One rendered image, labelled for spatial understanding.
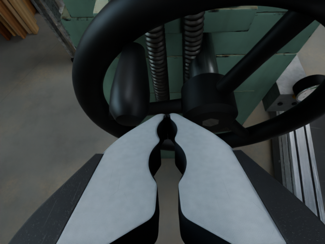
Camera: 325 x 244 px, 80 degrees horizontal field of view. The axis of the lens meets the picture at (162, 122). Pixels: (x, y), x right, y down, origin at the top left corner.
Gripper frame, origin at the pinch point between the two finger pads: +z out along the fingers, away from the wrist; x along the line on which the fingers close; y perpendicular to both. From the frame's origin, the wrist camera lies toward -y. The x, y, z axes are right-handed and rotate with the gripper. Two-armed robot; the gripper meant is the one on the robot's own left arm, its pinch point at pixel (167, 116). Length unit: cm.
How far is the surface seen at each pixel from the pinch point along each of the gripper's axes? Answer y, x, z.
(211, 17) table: -4.1, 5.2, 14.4
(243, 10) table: -4.7, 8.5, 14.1
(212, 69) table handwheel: 1.1, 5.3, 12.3
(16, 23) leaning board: 4, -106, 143
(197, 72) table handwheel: 1.3, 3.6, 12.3
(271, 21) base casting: -2.2, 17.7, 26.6
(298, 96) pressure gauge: 12.5, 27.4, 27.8
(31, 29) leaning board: 8, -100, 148
